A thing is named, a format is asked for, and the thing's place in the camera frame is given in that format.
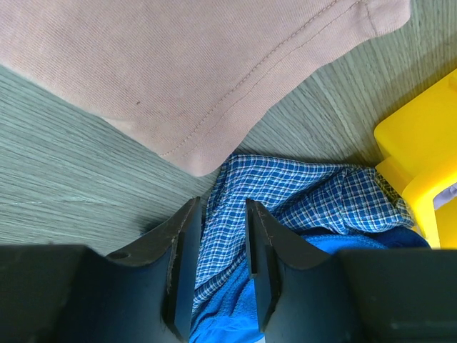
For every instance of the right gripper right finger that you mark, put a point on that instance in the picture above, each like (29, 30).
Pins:
(298, 287)

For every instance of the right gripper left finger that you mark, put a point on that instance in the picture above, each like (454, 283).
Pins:
(156, 279)

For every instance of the pink printed t shirt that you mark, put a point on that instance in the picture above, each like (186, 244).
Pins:
(187, 79)

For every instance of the blue checkered shirt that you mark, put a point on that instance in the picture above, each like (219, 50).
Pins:
(342, 198)

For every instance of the blue folded t shirt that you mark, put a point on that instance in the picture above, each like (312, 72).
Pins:
(225, 304)

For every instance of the yellow plastic bin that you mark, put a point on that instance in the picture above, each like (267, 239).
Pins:
(418, 144)

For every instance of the lilac cloth in bin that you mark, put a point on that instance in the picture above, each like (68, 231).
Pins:
(445, 196)

